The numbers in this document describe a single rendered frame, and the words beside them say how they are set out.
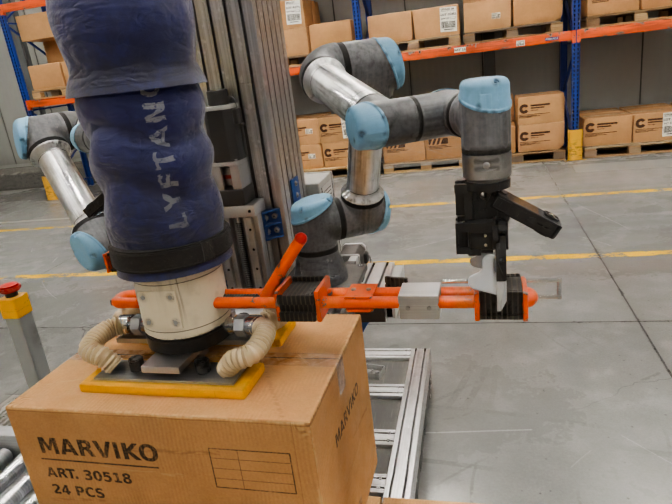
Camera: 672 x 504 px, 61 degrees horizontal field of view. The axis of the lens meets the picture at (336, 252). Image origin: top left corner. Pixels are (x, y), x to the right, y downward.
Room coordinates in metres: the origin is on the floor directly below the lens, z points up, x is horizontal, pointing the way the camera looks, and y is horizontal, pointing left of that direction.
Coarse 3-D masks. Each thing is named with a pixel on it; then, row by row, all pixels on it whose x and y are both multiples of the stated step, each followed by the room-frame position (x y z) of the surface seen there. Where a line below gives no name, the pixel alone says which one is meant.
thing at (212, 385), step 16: (128, 368) 0.98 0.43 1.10; (192, 368) 0.95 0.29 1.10; (208, 368) 0.93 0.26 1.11; (256, 368) 0.93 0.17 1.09; (80, 384) 0.95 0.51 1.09; (96, 384) 0.94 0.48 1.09; (112, 384) 0.94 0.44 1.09; (128, 384) 0.93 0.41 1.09; (144, 384) 0.92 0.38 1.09; (160, 384) 0.91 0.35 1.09; (176, 384) 0.91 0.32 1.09; (192, 384) 0.90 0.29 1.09; (208, 384) 0.89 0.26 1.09; (224, 384) 0.88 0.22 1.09; (240, 384) 0.88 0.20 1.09
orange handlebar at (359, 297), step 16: (256, 288) 1.02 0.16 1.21; (336, 288) 0.97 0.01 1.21; (352, 288) 0.95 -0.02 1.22; (368, 288) 0.94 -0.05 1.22; (384, 288) 0.95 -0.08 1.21; (400, 288) 0.94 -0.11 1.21; (448, 288) 0.91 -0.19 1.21; (464, 288) 0.90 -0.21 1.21; (528, 288) 0.87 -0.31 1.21; (112, 304) 1.06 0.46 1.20; (128, 304) 1.05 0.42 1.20; (224, 304) 0.99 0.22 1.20; (240, 304) 0.98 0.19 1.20; (256, 304) 0.97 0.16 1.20; (272, 304) 0.96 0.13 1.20; (336, 304) 0.92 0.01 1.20; (352, 304) 0.91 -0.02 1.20; (368, 304) 0.91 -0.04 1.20; (384, 304) 0.90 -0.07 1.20; (448, 304) 0.87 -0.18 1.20; (464, 304) 0.86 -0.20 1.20; (528, 304) 0.83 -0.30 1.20
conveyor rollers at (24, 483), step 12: (0, 456) 1.56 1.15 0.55; (12, 456) 1.59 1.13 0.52; (0, 468) 1.54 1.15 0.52; (12, 468) 1.49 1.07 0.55; (24, 468) 1.51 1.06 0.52; (0, 480) 1.44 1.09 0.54; (12, 480) 1.46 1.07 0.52; (24, 480) 1.42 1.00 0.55; (0, 492) 1.42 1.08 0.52; (12, 492) 1.37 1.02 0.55; (24, 492) 1.39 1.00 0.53
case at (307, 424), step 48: (288, 336) 1.08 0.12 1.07; (336, 336) 1.05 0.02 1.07; (48, 384) 1.00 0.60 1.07; (288, 384) 0.89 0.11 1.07; (336, 384) 0.92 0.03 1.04; (48, 432) 0.91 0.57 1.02; (96, 432) 0.88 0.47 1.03; (144, 432) 0.85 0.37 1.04; (192, 432) 0.83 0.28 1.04; (240, 432) 0.80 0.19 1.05; (288, 432) 0.78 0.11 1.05; (336, 432) 0.88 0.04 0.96; (48, 480) 0.92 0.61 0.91; (96, 480) 0.89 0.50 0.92; (144, 480) 0.86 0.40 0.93; (192, 480) 0.83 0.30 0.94; (240, 480) 0.81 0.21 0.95; (288, 480) 0.78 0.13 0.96; (336, 480) 0.85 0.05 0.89
